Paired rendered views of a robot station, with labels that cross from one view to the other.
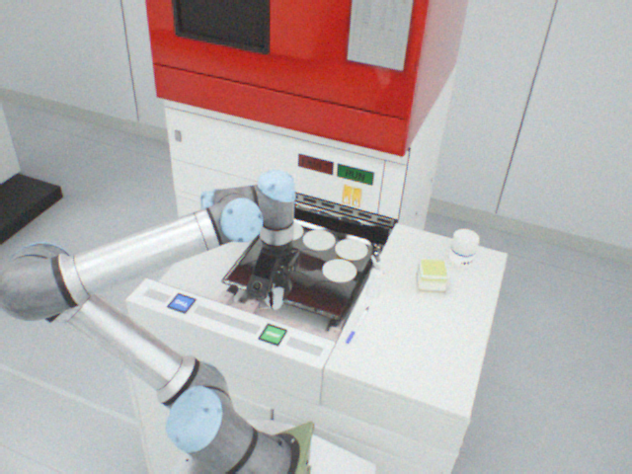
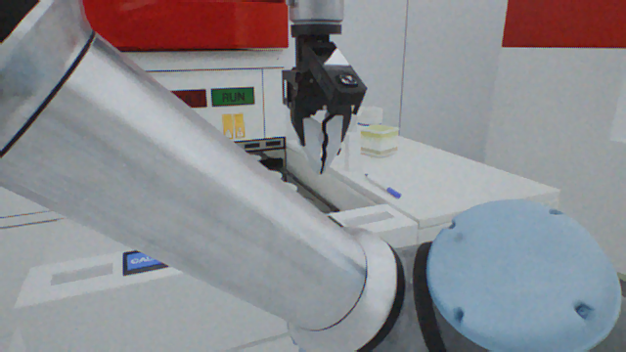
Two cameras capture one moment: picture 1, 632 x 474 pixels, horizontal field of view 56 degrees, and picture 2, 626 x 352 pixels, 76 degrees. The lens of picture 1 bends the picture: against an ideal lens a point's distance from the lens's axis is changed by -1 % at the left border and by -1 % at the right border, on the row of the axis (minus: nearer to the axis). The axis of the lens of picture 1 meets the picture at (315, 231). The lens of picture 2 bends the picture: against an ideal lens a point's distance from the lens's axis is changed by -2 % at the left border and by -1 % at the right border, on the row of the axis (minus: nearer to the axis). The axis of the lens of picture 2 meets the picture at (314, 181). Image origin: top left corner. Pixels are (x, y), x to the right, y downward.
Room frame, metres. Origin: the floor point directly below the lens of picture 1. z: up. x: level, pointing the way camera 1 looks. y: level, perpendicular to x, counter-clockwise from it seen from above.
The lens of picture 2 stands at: (0.60, 0.50, 1.23)
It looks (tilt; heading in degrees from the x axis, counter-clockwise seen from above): 19 degrees down; 316
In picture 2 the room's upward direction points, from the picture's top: straight up
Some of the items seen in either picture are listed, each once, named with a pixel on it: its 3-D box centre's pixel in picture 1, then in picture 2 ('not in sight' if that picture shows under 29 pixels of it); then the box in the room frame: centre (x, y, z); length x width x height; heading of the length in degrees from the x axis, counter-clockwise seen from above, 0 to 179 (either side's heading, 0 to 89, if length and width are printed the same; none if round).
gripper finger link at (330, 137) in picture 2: (282, 292); (325, 141); (1.03, 0.07, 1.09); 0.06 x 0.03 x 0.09; 159
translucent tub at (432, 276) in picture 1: (432, 276); (378, 140); (1.22, -0.32, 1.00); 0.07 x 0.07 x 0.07; 0
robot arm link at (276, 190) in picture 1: (275, 199); not in sight; (1.03, 0.09, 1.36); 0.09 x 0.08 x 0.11; 109
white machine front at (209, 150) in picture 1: (278, 174); (134, 133); (1.65, 0.13, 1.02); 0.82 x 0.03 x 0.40; 70
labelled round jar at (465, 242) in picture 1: (463, 249); (369, 124); (1.33, -0.42, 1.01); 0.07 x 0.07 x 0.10
